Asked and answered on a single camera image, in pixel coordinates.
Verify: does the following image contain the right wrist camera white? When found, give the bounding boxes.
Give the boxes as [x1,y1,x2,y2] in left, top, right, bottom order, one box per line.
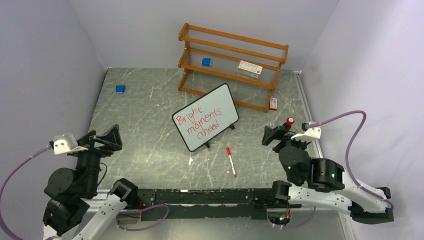
[290,122,322,142]

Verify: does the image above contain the blue eraser on table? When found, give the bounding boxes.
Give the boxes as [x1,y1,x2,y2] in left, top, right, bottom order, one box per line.
[115,84,126,94]

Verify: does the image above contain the wooden two-tier rack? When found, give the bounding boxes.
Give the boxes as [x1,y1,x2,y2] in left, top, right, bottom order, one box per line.
[177,23,289,113]

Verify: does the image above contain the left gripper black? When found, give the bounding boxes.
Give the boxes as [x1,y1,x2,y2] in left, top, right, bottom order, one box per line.
[70,122,122,194]

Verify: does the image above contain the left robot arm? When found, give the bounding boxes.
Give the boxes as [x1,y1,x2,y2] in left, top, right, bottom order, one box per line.
[43,124,140,240]

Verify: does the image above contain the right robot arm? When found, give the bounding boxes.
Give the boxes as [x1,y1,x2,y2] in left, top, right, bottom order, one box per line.
[261,117,394,225]

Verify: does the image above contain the whiteboard with black frame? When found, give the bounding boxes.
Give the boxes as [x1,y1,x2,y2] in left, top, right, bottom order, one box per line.
[171,83,239,152]

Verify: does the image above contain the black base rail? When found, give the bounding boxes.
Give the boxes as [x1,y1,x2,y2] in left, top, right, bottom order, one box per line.
[137,187,291,221]

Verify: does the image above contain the red whiteboard marker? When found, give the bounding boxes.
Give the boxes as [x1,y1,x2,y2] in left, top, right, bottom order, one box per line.
[226,147,237,178]

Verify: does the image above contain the red emergency stop button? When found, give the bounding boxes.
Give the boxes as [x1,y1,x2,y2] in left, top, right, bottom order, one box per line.
[285,117,295,126]

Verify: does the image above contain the small red white box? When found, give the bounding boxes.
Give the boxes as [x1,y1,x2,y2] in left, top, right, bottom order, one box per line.
[269,97,278,111]

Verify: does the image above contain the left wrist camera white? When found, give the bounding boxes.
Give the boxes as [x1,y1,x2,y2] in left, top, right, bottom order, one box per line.
[52,132,88,155]

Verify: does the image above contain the blue eraser on rack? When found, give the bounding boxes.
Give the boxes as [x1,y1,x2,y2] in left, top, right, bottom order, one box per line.
[201,57,213,67]

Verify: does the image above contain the white red box on rack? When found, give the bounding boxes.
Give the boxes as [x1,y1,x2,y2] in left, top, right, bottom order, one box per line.
[236,60,263,79]

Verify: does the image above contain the aluminium frame rail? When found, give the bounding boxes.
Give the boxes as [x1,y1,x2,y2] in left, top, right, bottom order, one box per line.
[44,70,357,240]

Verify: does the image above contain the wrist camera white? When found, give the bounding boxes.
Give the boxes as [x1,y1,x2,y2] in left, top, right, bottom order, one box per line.
[52,132,88,155]
[290,122,322,142]

